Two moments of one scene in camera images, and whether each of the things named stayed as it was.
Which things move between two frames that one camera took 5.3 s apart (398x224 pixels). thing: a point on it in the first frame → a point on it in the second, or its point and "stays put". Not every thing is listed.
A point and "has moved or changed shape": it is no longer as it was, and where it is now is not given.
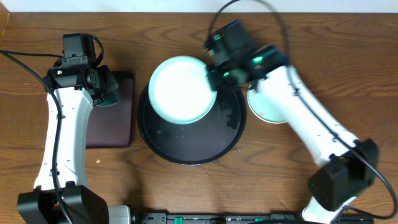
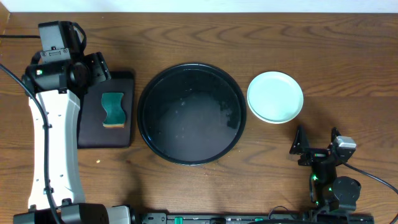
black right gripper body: x=228 y=74 → x=323 y=173
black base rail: x=247 y=218 stays put
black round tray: x=203 y=142 stays put
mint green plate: x=178 y=90 → x=275 y=97
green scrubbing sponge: x=111 y=99 has moved or changed shape
